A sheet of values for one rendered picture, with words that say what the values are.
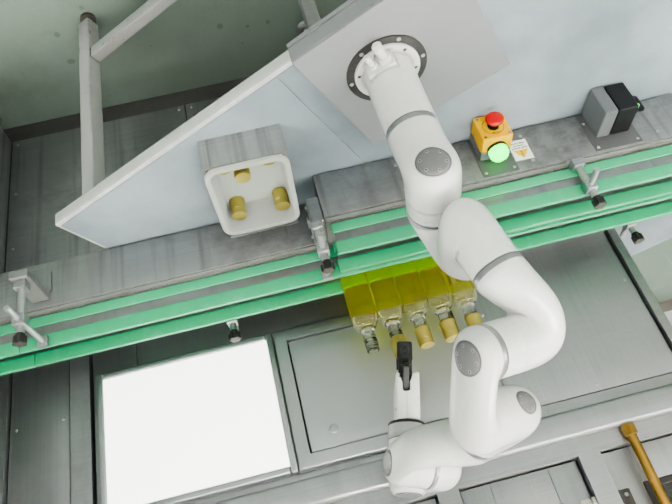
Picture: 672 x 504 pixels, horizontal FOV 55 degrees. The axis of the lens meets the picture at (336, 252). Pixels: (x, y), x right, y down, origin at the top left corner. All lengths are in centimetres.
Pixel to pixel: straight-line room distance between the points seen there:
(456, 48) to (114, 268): 89
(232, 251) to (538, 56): 79
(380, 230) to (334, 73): 37
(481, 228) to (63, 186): 140
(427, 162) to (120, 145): 127
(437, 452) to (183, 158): 77
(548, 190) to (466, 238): 55
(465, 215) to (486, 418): 30
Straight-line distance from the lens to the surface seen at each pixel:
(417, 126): 109
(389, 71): 118
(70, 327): 155
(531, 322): 99
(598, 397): 160
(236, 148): 131
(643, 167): 161
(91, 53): 191
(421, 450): 113
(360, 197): 143
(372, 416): 149
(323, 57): 118
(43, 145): 222
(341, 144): 143
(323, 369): 153
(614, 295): 175
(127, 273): 155
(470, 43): 128
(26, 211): 207
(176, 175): 142
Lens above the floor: 169
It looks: 32 degrees down
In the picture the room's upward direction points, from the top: 164 degrees clockwise
